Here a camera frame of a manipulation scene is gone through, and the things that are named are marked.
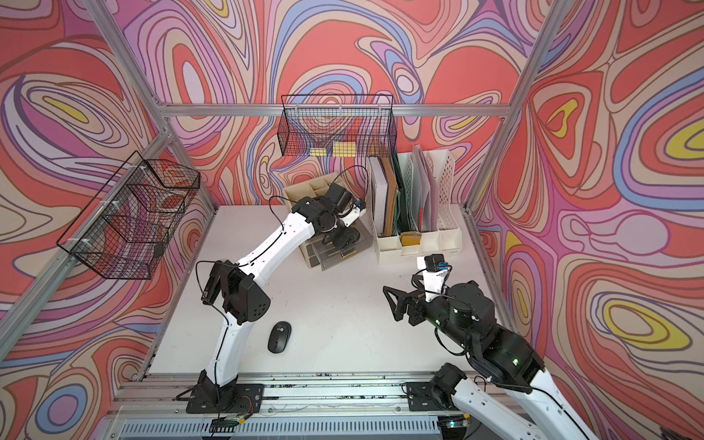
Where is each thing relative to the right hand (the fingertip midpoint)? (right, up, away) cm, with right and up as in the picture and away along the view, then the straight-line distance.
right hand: (400, 291), depth 63 cm
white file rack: (+25, +11, +41) cm, 49 cm away
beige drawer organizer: (-23, +29, +26) cm, 46 cm away
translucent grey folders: (+12, +27, +23) cm, 38 cm away
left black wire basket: (-74, +14, +10) cm, 76 cm away
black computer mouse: (-34, -19, +20) cm, 43 cm away
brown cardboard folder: (+1, +25, +22) cm, 33 cm away
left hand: (-12, +13, +26) cm, 31 cm away
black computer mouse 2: (-13, +12, +15) cm, 23 cm away
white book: (-2, +30, +27) cm, 40 cm away
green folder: (+4, +19, +28) cm, 35 cm away
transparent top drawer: (-19, +6, +28) cm, 34 cm away
